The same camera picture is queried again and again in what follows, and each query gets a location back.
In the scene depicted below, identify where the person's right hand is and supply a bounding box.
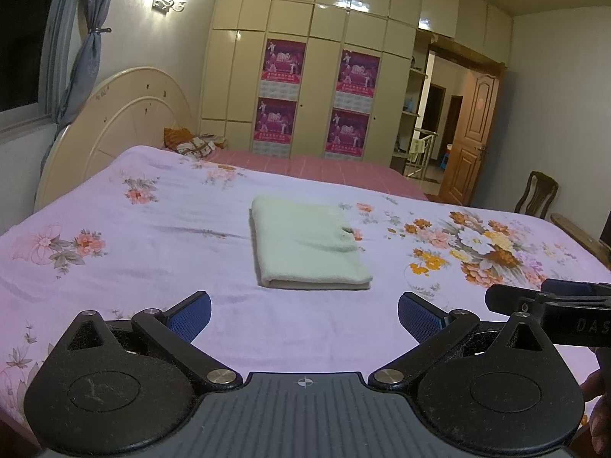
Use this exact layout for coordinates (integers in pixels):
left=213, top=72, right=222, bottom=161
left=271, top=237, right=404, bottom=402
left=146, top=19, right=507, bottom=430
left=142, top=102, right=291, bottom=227
left=579, top=367, right=611, bottom=450

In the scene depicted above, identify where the purple wall poster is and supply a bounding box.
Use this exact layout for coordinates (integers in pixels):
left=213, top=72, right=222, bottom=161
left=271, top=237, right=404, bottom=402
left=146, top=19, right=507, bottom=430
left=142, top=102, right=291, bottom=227
left=337, top=48, right=381, bottom=95
left=260, top=39, right=307, bottom=85
left=325, top=109, right=371, bottom=156
left=252, top=97, right=297, bottom=144

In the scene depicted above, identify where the wooden table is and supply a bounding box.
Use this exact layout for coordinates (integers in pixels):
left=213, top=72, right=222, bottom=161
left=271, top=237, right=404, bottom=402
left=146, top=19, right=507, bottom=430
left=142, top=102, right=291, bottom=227
left=551, top=213, right=611, bottom=268

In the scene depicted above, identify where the wooden door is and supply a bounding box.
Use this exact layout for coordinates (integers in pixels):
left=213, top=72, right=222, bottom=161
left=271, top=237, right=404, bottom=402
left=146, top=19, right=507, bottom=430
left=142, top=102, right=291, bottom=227
left=441, top=69, right=502, bottom=206

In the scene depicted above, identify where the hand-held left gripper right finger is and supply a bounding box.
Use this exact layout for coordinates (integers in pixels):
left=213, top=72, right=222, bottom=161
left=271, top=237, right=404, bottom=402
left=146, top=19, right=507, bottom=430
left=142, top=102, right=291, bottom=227
left=370, top=290, right=561, bottom=390

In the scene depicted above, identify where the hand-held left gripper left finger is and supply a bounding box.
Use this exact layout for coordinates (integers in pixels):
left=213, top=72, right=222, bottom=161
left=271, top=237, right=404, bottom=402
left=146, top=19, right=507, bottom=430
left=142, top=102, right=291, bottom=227
left=48, top=289, right=242, bottom=390

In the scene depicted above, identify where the cream rounded headboard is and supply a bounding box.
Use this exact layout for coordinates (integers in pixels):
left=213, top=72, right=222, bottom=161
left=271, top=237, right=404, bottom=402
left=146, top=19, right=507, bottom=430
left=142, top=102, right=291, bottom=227
left=34, top=66, right=194, bottom=213

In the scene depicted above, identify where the dark wooden chair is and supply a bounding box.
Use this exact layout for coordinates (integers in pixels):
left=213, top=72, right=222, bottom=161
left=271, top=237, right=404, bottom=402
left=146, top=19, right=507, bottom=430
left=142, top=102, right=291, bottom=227
left=512, top=170, right=559, bottom=218

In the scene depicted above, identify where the orange patterned pillow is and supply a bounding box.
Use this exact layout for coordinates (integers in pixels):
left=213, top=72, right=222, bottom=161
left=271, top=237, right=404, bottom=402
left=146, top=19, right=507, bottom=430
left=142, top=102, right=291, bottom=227
left=163, top=126, right=217, bottom=158

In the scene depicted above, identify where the pink striped bedspread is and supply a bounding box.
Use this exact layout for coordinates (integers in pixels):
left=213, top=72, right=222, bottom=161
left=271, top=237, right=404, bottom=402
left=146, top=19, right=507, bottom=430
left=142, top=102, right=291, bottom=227
left=209, top=148, right=428, bottom=202

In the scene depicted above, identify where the cream wardrobe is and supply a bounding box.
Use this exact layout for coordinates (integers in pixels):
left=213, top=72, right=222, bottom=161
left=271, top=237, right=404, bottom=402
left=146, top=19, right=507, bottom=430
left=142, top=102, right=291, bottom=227
left=199, top=0, right=514, bottom=166

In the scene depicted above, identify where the floral lilac bedsheet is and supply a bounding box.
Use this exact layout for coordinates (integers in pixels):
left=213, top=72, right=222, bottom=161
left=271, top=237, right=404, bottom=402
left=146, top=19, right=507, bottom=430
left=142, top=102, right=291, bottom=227
left=0, top=145, right=611, bottom=426

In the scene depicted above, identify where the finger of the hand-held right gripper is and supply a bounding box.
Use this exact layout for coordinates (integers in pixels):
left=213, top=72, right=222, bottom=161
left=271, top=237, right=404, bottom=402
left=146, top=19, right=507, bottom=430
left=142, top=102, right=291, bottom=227
left=541, top=279, right=611, bottom=297
left=484, top=284, right=543, bottom=318

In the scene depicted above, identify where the blue grey curtain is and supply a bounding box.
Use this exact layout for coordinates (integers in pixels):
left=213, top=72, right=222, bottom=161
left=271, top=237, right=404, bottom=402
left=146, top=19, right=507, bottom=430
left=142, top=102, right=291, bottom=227
left=40, top=0, right=120, bottom=169

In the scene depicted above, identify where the dark window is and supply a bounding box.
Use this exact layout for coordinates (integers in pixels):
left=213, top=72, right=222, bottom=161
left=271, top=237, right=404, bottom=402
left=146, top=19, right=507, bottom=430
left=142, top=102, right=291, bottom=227
left=0, top=0, right=63, bottom=127

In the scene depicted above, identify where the pale green garment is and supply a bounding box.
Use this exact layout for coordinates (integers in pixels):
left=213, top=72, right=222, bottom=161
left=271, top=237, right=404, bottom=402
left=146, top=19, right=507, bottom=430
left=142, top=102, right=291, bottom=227
left=250, top=194, right=373, bottom=291

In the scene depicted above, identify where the open shelf unit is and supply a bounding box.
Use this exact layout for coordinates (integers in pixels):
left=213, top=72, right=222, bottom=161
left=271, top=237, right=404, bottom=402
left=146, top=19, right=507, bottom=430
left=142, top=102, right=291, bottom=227
left=391, top=33, right=431, bottom=173

